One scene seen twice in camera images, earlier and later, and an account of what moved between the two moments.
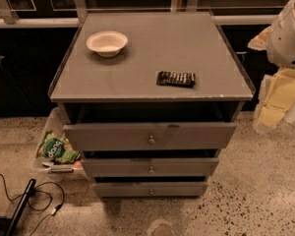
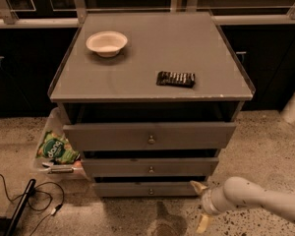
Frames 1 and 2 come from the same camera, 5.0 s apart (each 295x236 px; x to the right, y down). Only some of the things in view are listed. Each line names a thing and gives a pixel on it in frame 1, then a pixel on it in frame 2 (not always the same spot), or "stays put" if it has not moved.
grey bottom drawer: [152, 189] stays put
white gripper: [286, 41] -> [206, 202]
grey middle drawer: [149, 166] stays put
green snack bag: [54, 146] stays put
